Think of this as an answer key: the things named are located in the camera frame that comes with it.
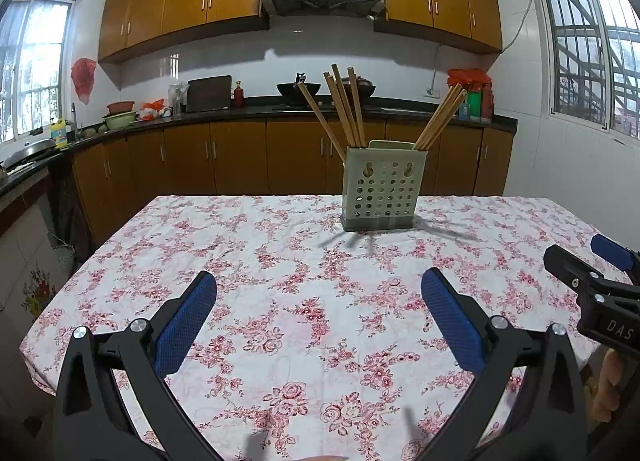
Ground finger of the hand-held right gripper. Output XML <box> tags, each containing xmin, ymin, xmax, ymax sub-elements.
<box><xmin>590</xmin><ymin>234</ymin><xmax>640</xmax><ymax>285</ymax></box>
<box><xmin>543</xmin><ymin>243</ymin><xmax>609</xmax><ymax>295</ymax></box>

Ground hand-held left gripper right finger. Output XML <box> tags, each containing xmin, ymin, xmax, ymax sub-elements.
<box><xmin>415</xmin><ymin>267</ymin><xmax>590</xmax><ymax>461</ymax></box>

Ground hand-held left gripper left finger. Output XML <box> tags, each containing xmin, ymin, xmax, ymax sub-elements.
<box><xmin>50</xmin><ymin>270</ymin><xmax>223</xmax><ymax>461</ymax></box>

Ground green chopstick holder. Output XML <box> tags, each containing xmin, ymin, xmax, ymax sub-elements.
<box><xmin>341</xmin><ymin>140</ymin><xmax>428</xmax><ymax>233</ymax></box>

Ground person's right hand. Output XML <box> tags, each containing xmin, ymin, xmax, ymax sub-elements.
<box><xmin>591</xmin><ymin>350</ymin><xmax>625</xmax><ymax>424</ymax></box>

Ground floral tablecloth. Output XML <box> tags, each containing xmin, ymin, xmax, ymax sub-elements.
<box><xmin>20</xmin><ymin>193</ymin><xmax>613</xmax><ymax>459</ymax></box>

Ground wooden base cabinets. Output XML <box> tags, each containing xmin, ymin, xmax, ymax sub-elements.
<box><xmin>50</xmin><ymin>118</ymin><xmax>516</xmax><ymax>252</ymax></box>

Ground window with dark grille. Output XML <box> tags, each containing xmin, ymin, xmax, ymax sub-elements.
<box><xmin>527</xmin><ymin>0</ymin><xmax>640</xmax><ymax>139</ymax></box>

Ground red bag over bottles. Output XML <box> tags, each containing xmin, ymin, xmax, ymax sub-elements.
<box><xmin>446</xmin><ymin>68</ymin><xmax>495</xmax><ymax>122</ymax></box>

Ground green basin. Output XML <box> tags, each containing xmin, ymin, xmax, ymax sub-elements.
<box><xmin>102</xmin><ymin>111</ymin><xmax>138</xmax><ymax>130</ymax></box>

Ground orange plastic bag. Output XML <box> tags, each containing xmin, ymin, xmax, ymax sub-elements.
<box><xmin>139</xmin><ymin>100</ymin><xmax>166</xmax><ymax>122</ymax></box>

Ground black kitchen countertop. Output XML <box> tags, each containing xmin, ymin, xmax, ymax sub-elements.
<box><xmin>0</xmin><ymin>96</ymin><xmax>518</xmax><ymax>202</ymax></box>

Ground clear plastic jar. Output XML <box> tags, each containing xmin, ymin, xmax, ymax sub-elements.
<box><xmin>167</xmin><ymin>82</ymin><xmax>190</xmax><ymax>116</ymax></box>

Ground metal faucet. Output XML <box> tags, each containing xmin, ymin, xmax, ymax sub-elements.
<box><xmin>70</xmin><ymin>102</ymin><xmax>85</xmax><ymax>142</ymax></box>

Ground dark cutting board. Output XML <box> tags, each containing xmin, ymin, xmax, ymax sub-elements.
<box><xmin>186</xmin><ymin>75</ymin><xmax>233</xmax><ymax>113</ymax></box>

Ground metal pan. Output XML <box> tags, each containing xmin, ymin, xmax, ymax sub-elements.
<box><xmin>2</xmin><ymin>138</ymin><xmax>57</xmax><ymax>164</ymax></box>

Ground gas stove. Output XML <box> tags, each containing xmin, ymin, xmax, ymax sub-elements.
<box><xmin>272</xmin><ymin>102</ymin><xmax>351</xmax><ymax>112</ymax></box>

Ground black pot with lid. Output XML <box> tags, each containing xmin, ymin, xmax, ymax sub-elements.
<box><xmin>350</xmin><ymin>75</ymin><xmax>377</xmax><ymax>104</ymax></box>

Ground black wok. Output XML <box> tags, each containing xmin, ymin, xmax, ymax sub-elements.
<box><xmin>276</xmin><ymin>73</ymin><xmax>322</xmax><ymax>106</ymax></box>

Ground red hanging plastic bag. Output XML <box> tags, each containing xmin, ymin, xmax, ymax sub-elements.
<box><xmin>71</xmin><ymin>58</ymin><xmax>97</xmax><ymax>104</ymax></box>

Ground white framed window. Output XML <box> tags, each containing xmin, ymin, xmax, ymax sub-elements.
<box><xmin>0</xmin><ymin>0</ymin><xmax>78</xmax><ymax>144</ymax></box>

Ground white power cable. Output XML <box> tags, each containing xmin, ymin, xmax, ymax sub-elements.
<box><xmin>430</xmin><ymin>0</ymin><xmax>538</xmax><ymax>92</ymax></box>

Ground wooden wall cabinets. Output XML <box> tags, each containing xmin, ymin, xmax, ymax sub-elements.
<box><xmin>97</xmin><ymin>0</ymin><xmax>503</xmax><ymax>64</ymax></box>

